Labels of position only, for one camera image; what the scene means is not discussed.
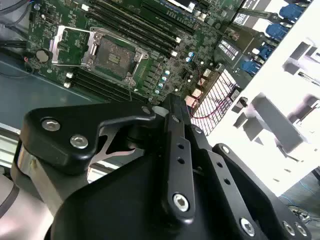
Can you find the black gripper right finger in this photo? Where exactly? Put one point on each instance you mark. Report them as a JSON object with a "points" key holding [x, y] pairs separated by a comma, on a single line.
{"points": [[221, 172]]}

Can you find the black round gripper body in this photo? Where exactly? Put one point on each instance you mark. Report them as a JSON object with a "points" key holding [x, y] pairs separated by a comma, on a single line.
{"points": [[112, 212]]}

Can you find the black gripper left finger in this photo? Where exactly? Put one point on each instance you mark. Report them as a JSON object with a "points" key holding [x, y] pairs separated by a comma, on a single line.
{"points": [[62, 120]]}

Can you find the metal socket cover frame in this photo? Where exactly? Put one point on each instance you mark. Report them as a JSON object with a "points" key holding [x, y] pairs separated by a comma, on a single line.
{"points": [[54, 46]]}

